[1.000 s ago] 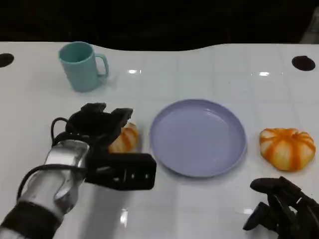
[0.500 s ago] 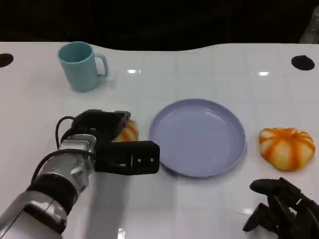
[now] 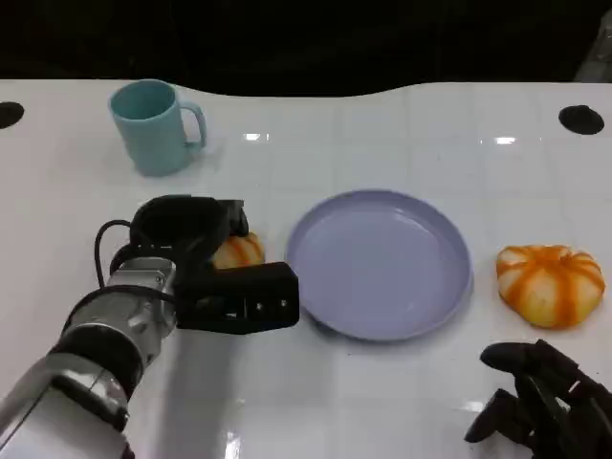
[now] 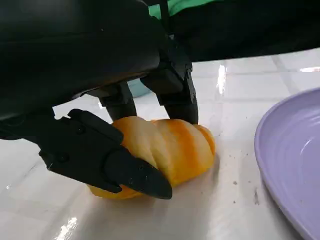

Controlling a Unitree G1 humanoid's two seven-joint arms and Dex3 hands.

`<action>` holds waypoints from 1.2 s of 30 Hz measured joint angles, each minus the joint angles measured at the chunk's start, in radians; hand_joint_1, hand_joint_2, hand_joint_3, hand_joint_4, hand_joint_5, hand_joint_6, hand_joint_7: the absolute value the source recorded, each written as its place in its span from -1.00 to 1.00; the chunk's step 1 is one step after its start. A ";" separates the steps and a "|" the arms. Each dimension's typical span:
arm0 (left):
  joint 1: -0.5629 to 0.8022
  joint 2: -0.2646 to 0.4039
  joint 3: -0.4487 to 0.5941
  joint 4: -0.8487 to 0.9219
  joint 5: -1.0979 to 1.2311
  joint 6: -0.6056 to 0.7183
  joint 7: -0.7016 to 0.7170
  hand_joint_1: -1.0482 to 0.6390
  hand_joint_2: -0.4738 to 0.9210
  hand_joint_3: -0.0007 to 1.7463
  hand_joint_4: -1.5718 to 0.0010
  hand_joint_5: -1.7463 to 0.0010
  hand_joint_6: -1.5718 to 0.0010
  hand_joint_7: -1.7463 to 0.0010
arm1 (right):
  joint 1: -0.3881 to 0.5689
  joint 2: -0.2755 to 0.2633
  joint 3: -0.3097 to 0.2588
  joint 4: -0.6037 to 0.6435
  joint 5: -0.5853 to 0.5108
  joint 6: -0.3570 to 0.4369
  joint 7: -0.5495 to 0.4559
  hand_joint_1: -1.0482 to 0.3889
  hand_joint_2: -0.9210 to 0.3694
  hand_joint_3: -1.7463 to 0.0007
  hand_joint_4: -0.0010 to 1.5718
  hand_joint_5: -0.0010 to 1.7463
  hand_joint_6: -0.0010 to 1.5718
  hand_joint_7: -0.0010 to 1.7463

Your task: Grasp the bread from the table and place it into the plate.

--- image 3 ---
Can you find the orange white toy bread roll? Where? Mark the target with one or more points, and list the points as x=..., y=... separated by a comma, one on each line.
x=550, y=287
x=241, y=251

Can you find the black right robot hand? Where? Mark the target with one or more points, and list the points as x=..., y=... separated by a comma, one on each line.
x=554, y=401

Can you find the pale green mug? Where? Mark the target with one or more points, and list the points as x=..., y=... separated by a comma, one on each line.
x=153, y=131

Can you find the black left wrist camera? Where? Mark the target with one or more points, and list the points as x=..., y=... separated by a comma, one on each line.
x=244, y=299

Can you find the black table grommet hole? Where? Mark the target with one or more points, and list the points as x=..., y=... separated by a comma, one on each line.
x=581, y=120
x=8, y=115

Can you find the grey background object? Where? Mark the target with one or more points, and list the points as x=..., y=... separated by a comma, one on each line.
x=597, y=52

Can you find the lilac plate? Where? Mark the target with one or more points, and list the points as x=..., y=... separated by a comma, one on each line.
x=380, y=268

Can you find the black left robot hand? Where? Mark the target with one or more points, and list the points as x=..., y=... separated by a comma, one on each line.
x=181, y=220

